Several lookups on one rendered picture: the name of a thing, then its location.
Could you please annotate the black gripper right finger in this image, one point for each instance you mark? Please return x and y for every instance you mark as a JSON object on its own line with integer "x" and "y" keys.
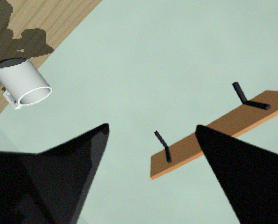
{"x": 247, "y": 174}

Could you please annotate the white mug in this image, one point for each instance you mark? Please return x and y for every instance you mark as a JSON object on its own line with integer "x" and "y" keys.
{"x": 19, "y": 76}

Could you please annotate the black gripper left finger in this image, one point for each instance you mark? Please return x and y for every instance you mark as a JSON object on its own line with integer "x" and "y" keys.
{"x": 59, "y": 178}

